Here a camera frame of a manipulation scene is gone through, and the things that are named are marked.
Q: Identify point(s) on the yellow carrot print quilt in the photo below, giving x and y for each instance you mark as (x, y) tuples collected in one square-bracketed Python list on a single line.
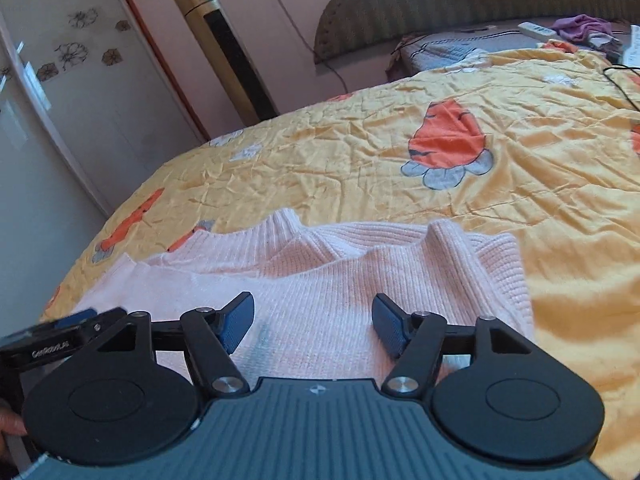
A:
[(350, 160)]

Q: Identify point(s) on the white remote control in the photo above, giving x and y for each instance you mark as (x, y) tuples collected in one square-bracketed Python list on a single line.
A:
[(536, 30)]

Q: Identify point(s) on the purple cloth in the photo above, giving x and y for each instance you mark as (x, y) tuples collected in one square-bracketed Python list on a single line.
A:
[(582, 27)]

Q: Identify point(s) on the white wardrobe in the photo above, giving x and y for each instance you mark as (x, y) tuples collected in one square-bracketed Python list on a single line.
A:
[(65, 85)]

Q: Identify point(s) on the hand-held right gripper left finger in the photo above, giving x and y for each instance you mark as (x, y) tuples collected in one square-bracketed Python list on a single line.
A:
[(237, 322)]

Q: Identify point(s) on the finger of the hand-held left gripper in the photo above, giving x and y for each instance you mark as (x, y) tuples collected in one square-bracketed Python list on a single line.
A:
[(75, 316), (102, 324)]

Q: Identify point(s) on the grey padded headboard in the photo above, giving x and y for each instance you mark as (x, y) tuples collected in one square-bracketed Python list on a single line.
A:
[(450, 0)]

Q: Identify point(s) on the gold tower air conditioner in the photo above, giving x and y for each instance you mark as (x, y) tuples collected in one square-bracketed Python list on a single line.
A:
[(225, 50)]

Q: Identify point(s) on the white knit sweater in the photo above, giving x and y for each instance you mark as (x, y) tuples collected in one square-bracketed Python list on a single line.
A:
[(320, 300)]

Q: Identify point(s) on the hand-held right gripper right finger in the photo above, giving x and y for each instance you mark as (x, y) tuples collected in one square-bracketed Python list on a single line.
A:
[(390, 329)]

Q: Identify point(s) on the person's left hand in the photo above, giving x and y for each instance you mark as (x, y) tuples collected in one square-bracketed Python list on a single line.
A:
[(12, 420)]

